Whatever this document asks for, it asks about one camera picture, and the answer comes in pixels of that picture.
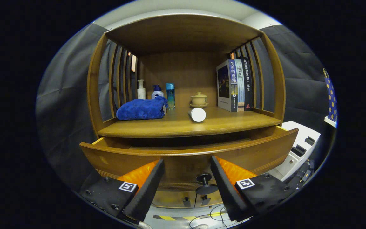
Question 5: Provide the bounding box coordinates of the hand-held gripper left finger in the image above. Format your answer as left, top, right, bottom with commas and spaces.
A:
80, 159, 165, 222

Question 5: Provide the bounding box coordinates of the white wall shelf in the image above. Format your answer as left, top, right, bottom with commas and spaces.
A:
324, 116, 338, 128

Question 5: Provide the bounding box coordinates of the blue towel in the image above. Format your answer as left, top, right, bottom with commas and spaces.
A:
116, 95, 168, 121

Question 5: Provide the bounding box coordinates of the grey book with dark cover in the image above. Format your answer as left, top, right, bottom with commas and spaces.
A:
216, 59, 238, 112

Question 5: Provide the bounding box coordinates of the wooden countertop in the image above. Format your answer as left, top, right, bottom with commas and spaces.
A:
97, 107, 281, 138

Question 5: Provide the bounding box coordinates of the blue dotted gift bag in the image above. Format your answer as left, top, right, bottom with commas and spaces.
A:
323, 68, 338, 123

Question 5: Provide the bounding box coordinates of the wooden cabinet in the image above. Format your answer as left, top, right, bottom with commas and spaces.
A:
86, 14, 286, 209

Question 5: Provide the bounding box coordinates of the beige lidded teacup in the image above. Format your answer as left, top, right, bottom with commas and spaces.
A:
190, 92, 209, 108

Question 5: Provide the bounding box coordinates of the wooden drawer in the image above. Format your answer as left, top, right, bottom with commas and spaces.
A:
79, 126, 299, 195

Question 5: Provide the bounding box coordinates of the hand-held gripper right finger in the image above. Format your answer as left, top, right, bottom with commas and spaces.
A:
210, 156, 298, 222

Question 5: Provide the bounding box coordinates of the yellow black floor tape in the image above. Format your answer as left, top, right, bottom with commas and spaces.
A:
153, 212, 226, 221

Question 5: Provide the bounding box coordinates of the black computer tower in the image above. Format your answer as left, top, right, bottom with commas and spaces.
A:
285, 159, 315, 191

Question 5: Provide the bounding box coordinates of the black cable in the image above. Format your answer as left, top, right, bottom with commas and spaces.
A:
189, 205, 231, 229

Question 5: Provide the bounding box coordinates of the white bottle with blue cap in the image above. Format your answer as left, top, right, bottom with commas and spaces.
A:
151, 85, 164, 99

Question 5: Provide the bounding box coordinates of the white drawer unit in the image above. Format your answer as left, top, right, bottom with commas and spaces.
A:
267, 121, 321, 182

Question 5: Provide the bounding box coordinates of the white pump bottle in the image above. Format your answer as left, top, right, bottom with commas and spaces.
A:
137, 79, 147, 100

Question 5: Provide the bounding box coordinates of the teal blue bottle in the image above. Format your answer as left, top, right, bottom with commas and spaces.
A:
166, 83, 176, 110

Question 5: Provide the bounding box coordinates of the white tube with green cap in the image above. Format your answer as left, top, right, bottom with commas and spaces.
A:
188, 108, 207, 123

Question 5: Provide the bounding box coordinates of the pale blue book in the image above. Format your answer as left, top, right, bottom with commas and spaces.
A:
234, 59, 245, 112

